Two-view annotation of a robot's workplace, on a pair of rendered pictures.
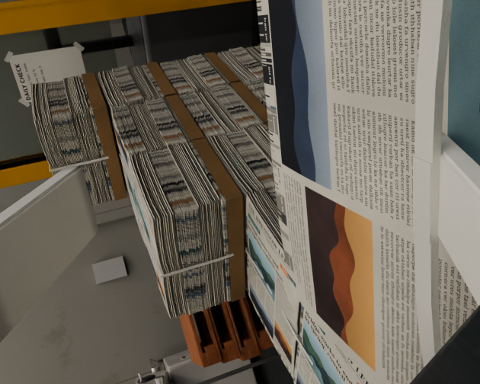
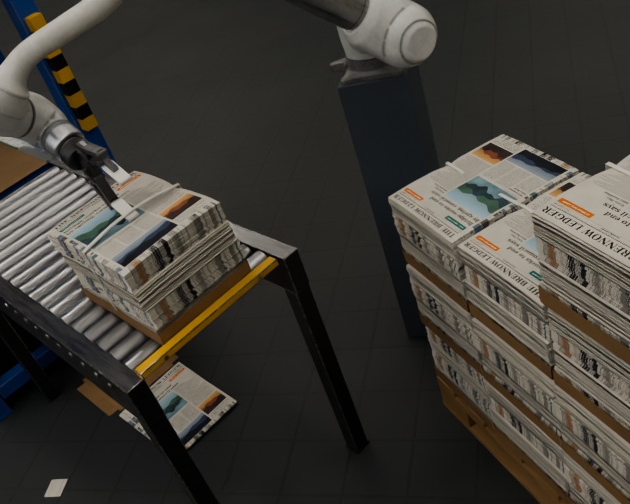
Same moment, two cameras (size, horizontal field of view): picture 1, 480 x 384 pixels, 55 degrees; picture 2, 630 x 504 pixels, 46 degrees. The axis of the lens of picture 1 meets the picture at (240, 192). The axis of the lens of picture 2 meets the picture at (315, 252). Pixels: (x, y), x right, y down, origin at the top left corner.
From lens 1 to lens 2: 1.84 m
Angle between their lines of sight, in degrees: 106
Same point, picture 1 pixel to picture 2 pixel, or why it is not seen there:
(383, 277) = (165, 207)
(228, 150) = (624, 373)
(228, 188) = (552, 302)
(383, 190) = (150, 218)
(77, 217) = (123, 178)
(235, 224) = not seen: hidden behind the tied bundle
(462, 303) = (149, 206)
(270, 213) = (514, 293)
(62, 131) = not seen: outside the picture
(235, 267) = not seen: outside the picture
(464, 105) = (124, 224)
